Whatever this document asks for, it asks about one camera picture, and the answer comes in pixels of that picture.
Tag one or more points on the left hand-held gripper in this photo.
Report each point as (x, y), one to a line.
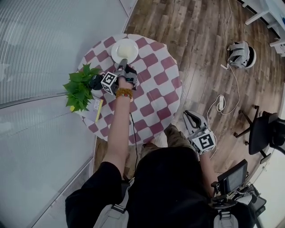
(130, 76)

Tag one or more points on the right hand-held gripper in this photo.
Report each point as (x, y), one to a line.
(204, 142)

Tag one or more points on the white round plate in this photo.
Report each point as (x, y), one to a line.
(134, 47)

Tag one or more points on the person's left forearm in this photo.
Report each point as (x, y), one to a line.
(119, 124)

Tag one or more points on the person's right forearm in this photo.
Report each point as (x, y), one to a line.
(207, 167)

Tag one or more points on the round table with checkered cloth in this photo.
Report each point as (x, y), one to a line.
(155, 93)

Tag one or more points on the person's khaki trousers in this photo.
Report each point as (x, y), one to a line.
(176, 138)

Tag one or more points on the black tumbler cup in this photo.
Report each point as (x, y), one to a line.
(95, 82)

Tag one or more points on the white power strip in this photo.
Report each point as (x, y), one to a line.
(220, 103)

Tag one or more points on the green potted plant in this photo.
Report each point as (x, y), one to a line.
(78, 91)

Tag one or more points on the grey booklet with yellow edge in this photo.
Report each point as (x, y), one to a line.
(93, 111)

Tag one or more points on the black office chair with headrest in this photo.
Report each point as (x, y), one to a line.
(260, 133)

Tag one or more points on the black chest monitor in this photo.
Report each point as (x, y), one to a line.
(233, 178)

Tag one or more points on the person's black shirt torso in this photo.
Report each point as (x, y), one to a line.
(167, 189)

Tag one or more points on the black mesh office chair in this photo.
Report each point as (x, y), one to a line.
(259, 202)

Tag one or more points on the white desk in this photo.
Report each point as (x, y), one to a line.
(267, 11)

